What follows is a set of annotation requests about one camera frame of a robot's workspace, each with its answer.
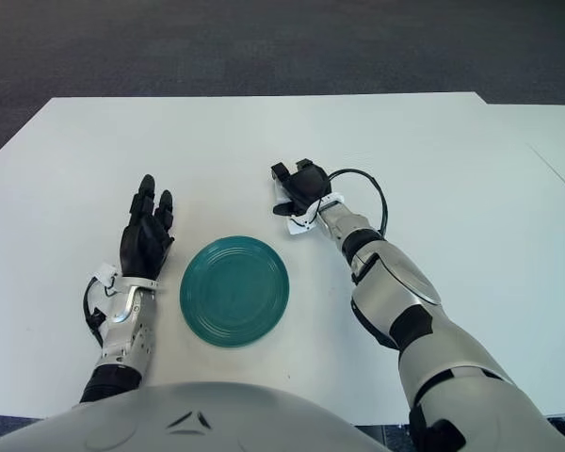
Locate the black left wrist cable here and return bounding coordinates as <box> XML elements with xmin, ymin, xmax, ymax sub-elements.
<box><xmin>82</xmin><ymin>275</ymin><xmax>114</xmax><ymax>349</ymax></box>

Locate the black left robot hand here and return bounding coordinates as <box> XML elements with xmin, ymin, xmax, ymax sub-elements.
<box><xmin>120</xmin><ymin>174</ymin><xmax>176</xmax><ymax>283</ymax></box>

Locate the white charger block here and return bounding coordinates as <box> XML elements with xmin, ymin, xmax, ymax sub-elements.
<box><xmin>272</xmin><ymin>181</ymin><xmax>293</xmax><ymax>208</ymax></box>

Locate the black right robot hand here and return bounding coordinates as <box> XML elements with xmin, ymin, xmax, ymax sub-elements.
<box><xmin>268</xmin><ymin>158</ymin><xmax>334</xmax><ymax>218</ymax></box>

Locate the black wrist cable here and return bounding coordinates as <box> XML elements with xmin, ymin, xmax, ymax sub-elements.
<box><xmin>327</xmin><ymin>168</ymin><xmax>390</xmax><ymax>236</ymax></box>
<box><xmin>82</xmin><ymin>275</ymin><xmax>114</xmax><ymax>349</ymax></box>

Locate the grey robot torso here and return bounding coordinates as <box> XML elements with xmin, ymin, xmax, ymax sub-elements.
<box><xmin>0</xmin><ymin>380</ymin><xmax>409</xmax><ymax>452</ymax></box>

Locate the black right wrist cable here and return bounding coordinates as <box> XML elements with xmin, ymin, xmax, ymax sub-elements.
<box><xmin>327</xmin><ymin>168</ymin><xmax>390</xmax><ymax>236</ymax></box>

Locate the round green plate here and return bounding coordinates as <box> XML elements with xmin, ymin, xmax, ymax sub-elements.
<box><xmin>179</xmin><ymin>235</ymin><xmax>292</xmax><ymax>350</ymax></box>

